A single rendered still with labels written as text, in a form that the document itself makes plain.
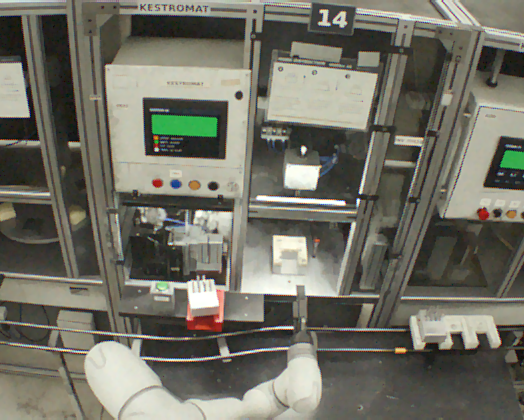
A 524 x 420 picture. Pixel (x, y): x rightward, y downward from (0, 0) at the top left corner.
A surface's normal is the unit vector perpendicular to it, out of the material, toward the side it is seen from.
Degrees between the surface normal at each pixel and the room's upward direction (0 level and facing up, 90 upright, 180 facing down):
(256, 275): 0
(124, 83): 90
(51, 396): 0
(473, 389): 0
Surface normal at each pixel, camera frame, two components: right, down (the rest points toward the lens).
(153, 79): 0.00, 0.65
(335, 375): 0.07, -0.77
